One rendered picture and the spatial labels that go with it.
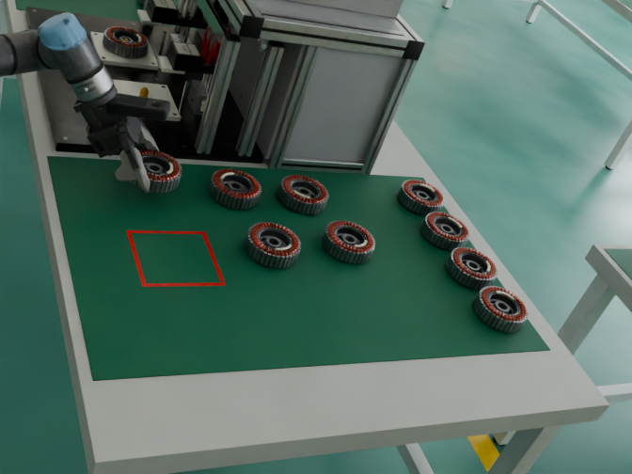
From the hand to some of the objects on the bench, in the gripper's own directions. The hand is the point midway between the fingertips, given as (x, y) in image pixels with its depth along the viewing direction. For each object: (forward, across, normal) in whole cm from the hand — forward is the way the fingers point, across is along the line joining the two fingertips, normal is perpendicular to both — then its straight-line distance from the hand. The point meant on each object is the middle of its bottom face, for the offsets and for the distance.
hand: (155, 172), depth 166 cm
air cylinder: (+7, -38, +2) cm, 39 cm away
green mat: (+24, +8, +22) cm, 34 cm away
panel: (+11, -53, +7) cm, 55 cm away
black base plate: (-1, -45, -12) cm, 46 cm away
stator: (-7, -56, -15) cm, 58 cm away
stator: (+30, +2, +30) cm, 43 cm away
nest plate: (-6, -56, -15) cm, 58 cm away
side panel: (+28, -28, +26) cm, 47 cm away
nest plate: (-1, -33, -8) cm, 34 cm away
